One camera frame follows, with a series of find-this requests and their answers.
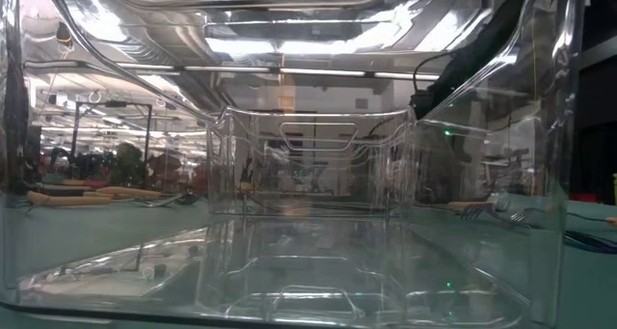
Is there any wooden handled fork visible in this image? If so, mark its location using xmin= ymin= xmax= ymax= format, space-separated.
xmin=509 ymin=206 xmax=617 ymax=226
xmin=446 ymin=195 xmax=511 ymax=220
xmin=26 ymin=189 xmax=185 ymax=209

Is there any clear plastic bin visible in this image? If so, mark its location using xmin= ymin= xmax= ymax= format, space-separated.
xmin=0 ymin=0 xmax=587 ymax=329
xmin=205 ymin=105 xmax=419 ymax=220

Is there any bright ceiling light panel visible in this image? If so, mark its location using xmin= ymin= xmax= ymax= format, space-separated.
xmin=204 ymin=35 xmax=370 ymax=56

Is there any long ceiling light strip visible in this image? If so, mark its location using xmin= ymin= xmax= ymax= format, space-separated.
xmin=22 ymin=61 xmax=441 ymax=83

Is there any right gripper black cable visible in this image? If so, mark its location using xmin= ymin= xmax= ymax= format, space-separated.
xmin=412 ymin=51 xmax=457 ymax=97

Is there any black background frame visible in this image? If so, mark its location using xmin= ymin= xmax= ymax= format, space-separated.
xmin=70 ymin=99 xmax=154 ymax=176

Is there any black hanging fixture yellow cord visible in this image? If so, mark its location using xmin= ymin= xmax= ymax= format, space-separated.
xmin=54 ymin=21 xmax=74 ymax=48

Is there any black aluminium rig frame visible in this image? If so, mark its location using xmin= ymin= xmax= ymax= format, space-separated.
xmin=571 ymin=0 xmax=617 ymax=195

